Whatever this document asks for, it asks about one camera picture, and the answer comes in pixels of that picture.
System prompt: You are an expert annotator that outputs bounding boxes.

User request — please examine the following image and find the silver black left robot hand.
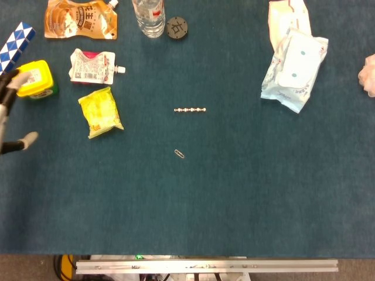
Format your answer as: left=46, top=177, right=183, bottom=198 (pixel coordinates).
left=0, top=69, right=39, bottom=156

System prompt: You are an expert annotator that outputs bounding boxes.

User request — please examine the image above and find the clear plastic water bottle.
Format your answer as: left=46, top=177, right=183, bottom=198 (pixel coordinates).
left=131, top=0, right=166, bottom=39

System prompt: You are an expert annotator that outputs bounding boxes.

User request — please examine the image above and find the white crumpled package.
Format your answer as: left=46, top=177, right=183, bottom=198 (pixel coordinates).
left=268, top=0, right=313, bottom=54

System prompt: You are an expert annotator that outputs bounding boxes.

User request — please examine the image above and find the orange spout pouch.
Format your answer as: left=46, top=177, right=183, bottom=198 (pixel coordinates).
left=43, top=0, right=120, bottom=40

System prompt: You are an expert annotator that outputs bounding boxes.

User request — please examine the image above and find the blue white snake puzzle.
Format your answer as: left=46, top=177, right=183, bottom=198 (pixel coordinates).
left=0, top=20, right=37, bottom=76

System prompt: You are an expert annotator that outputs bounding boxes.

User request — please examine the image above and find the pink bath pouf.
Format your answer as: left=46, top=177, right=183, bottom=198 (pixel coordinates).
left=357, top=53, right=375, bottom=98

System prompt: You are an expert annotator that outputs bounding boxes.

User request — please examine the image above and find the white red spout pouch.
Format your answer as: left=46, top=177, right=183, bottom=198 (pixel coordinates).
left=69, top=48, right=127, bottom=86

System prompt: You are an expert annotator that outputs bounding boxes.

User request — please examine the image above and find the light blue wet wipes pack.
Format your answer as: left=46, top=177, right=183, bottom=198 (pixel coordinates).
left=260, top=28, right=329, bottom=114

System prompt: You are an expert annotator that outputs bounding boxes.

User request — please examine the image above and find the yellow snack packet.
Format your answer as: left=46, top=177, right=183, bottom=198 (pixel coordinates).
left=77, top=86, right=125, bottom=140

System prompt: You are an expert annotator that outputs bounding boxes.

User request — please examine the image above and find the green jar with yellow lid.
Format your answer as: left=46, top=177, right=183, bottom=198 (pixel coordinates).
left=16, top=60, right=59, bottom=101

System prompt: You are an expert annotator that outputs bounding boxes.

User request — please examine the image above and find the black round disc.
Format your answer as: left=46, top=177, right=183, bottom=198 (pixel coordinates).
left=166, top=16, right=189, bottom=40

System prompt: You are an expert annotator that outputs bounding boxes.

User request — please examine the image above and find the aluminium profile rail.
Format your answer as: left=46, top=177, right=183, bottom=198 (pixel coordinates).
left=75, top=259, right=339, bottom=275

